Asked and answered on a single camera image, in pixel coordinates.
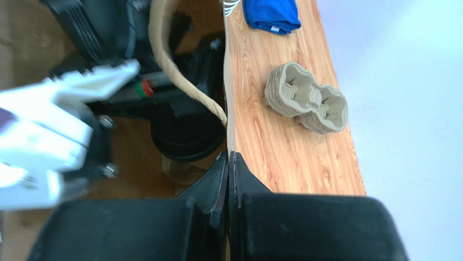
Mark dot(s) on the black cup lid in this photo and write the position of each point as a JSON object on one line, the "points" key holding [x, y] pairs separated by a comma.
{"points": [[186, 139]]}

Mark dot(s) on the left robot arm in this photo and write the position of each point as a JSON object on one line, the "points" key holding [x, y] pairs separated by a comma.
{"points": [[106, 32]]}

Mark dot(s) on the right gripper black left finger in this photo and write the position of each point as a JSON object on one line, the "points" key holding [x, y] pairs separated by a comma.
{"points": [[191, 226]]}

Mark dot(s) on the paper coffee cup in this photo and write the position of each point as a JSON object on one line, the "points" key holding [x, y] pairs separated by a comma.
{"points": [[181, 173]]}

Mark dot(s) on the brown paper bag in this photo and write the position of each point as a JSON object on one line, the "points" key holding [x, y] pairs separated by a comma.
{"points": [[30, 41]]}

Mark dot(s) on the blue folded cloth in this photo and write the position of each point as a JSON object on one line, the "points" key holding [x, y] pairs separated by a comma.
{"points": [[274, 16]]}

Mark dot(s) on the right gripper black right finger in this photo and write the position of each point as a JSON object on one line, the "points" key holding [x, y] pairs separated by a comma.
{"points": [[264, 225]]}

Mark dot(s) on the stack of paper cups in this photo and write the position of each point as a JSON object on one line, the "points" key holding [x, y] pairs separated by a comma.
{"points": [[228, 6]]}

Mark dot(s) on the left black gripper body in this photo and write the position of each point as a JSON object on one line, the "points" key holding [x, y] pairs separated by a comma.
{"points": [[152, 91]]}

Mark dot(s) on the cardboard cup carrier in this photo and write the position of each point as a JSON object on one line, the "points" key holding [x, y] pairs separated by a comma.
{"points": [[293, 91]]}

